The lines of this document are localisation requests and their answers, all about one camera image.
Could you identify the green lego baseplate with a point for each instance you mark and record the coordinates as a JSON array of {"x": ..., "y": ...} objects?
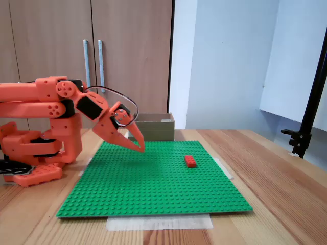
[{"x": 153, "y": 183}]

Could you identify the cardboard box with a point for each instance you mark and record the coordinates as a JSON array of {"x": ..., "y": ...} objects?
[{"x": 158, "y": 130}]

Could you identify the brown wooden cabinet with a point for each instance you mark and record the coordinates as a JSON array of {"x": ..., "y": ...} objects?
[{"x": 132, "y": 51}]

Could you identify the red lego block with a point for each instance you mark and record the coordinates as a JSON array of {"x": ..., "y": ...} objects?
[{"x": 190, "y": 161}]

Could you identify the translucent masking tape strip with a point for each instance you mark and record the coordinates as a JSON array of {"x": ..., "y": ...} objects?
[
  {"x": 84, "y": 169},
  {"x": 158, "y": 223},
  {"x": 224, "y": 169},
  {"x": 293, "y": 155}
]

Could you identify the white wall-mounted panel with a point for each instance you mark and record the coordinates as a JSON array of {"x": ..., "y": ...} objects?
[{"x": 293, "y": 63}]

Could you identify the black camera stand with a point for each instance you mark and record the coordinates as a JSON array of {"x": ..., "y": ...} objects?
[{"x": 311, "y": 107}]

